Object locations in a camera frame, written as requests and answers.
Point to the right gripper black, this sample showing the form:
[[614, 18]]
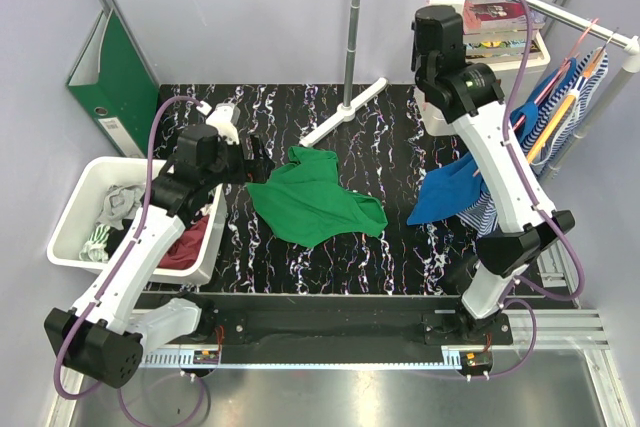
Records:
[[413, 58]]

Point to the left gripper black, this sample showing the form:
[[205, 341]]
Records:
[[256, 170]]

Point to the green tank top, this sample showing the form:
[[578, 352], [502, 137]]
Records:
[[304, 203]]

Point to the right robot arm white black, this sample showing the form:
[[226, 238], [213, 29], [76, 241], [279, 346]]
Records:
[[472, 104]]

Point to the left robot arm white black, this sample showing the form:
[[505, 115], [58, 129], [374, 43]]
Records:
[[97, 336]]

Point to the pink hanger with blue top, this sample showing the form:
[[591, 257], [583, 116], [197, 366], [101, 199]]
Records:
[[557, 74]]

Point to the orange wooden hanger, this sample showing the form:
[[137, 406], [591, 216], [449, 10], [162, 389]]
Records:
[[540, 142]]

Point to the blue white striped top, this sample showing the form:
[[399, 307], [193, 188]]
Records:
[[581, 80]]

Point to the blue tank top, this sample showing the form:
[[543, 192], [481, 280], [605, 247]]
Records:
[[453, 190]]

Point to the top book pink cover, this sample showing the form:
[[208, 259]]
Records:
[[493, 16]]

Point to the white three-drawer unit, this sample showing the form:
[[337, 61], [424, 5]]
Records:
[[505, 68]]

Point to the white garment in bin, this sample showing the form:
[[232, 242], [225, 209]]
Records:
[[210, 207]]

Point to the bottom book yellow black cover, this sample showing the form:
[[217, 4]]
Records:
[[480, 51]]

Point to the middle book teal cover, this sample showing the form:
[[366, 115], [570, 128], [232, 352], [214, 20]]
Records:
[[496, 39]]

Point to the maroon garment in bin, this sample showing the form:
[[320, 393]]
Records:
[[184, 252]]

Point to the grey garment in bin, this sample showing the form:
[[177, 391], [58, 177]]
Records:
[[120, 203]]

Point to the white laundry bin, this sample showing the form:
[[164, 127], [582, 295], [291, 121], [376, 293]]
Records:
[[83, 207]]

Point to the green lever arch binder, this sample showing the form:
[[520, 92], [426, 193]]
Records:
[[112, 85]]

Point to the green white striped garment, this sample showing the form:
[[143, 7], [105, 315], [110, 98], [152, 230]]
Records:
[[94, 248]]

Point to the metal clothes rack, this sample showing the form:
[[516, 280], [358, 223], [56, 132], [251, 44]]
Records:
[[346, 111]]

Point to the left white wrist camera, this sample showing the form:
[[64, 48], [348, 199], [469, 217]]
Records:
[[223, 117]]

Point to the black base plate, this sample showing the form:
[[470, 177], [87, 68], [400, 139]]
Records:
[[302, 331]]

